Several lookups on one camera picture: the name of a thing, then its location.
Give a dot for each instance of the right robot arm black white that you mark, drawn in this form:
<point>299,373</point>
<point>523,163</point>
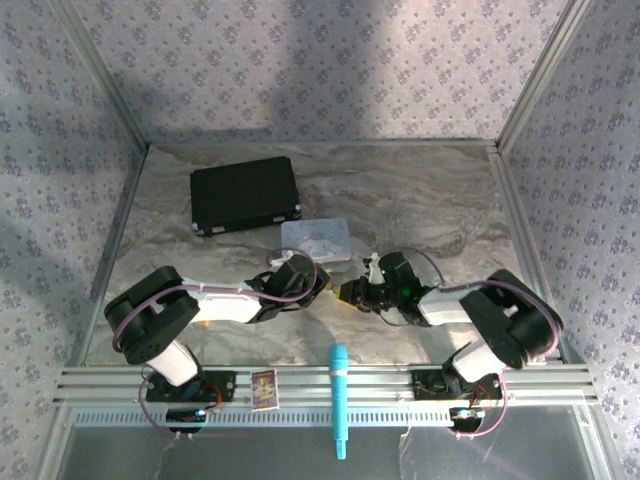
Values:
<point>492,320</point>

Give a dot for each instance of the cyan marker pen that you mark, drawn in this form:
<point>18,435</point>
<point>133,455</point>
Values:
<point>338,395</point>

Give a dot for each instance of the small circuit board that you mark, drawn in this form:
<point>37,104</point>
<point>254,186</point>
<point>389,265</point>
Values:
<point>186,416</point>
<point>466,416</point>

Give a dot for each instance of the light blue cartoon tin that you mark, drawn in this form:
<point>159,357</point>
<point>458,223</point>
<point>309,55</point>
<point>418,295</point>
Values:
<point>320,240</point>

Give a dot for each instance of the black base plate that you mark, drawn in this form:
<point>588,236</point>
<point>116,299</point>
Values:
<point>220,385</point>
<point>430,385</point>

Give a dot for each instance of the aluminium table edge rail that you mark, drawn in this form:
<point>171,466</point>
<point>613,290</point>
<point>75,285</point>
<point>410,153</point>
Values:
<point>520,220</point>
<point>112,255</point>
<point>325,143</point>

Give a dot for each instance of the black hard case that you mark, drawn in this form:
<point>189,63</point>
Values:
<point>244,194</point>

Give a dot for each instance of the left small circuit board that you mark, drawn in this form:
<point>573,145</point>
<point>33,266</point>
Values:
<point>186,416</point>

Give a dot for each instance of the right small circuit board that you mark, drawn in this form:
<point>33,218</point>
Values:
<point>466,416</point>

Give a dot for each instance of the grey metal sheet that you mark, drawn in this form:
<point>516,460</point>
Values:
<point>250,455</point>

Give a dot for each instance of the aluminium mounting rail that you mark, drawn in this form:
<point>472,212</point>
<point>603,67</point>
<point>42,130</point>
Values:
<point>305,382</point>

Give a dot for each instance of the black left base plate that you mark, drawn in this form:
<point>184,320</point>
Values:
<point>220,385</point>

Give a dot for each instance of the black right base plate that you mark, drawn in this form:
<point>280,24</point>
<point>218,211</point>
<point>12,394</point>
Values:
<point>430,385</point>

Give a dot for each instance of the aluminium frame post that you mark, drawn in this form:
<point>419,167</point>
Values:
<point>545,70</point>
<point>100,75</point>

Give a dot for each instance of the small colourful picture card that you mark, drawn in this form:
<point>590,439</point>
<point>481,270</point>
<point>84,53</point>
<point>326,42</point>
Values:
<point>263,390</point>

